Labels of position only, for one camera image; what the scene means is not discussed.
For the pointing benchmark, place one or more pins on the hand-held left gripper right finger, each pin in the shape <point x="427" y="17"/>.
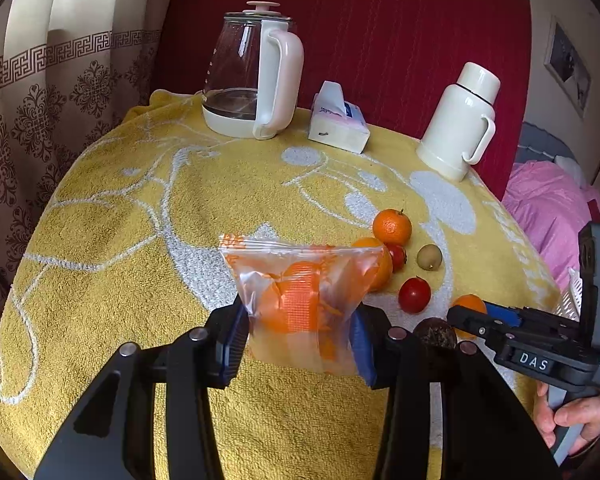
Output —
<point x="362" y="346"/>

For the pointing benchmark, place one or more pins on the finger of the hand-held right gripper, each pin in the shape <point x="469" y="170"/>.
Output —
<point x="472" y="327"/>
<point x="501" y="312"/>

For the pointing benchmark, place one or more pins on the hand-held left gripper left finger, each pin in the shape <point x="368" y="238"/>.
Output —
<point x="235" y="341"/>

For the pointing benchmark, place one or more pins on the round orange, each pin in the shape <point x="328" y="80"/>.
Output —
<point x="470" y="303"/>

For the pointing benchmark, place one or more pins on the dark passion fruit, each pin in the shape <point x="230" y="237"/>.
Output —
<point x="432" y="335"/>

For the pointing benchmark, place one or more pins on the white perforated plastic basket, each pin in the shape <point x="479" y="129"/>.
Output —
<point x="572" y="295"/>

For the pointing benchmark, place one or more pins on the large red tomato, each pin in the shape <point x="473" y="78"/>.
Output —
<point x="414" y="295"/>

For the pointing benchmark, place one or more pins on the clear bag of orange peels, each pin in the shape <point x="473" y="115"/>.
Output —
<point x="300" y="305"/>

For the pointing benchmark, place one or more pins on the large orange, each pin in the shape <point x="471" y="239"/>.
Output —
<point x="386" y="271"/>

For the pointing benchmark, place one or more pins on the green kiwi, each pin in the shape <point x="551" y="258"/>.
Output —
<point x="429" y="257"/>

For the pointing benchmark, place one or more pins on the person's right hand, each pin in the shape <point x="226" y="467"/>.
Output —
<point x="580" y="412"/>

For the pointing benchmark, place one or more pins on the small red tomato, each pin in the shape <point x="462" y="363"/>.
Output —
<point x="397" y="256"/>

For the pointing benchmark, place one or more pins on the pink dotted blanket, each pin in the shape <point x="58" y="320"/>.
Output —
<point x="545" y="210"/>

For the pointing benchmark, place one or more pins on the tangerine with stem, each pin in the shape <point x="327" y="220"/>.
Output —
<point x="391" y="227"/>

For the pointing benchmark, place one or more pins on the yellow printed towel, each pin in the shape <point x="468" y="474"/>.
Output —
<point x="130" y="240"/>

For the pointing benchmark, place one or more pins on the white thermos jug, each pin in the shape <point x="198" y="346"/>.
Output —
<point x="455" y="130"/>

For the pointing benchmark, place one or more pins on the white tissue pack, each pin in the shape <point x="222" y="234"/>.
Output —
<point x="337" y="127"/>

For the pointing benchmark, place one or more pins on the beige patterned curtain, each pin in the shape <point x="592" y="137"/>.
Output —
<point x="55" y="110"/>

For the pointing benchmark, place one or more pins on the red quilted cover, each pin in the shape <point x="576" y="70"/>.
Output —
<point x="380" y="35"/>

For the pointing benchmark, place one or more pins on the grey bed frame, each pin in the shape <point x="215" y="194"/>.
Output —
<point x="545" y="142"/>

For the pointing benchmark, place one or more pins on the framed wall picture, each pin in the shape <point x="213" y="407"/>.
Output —
<point x="569" y="65"/>

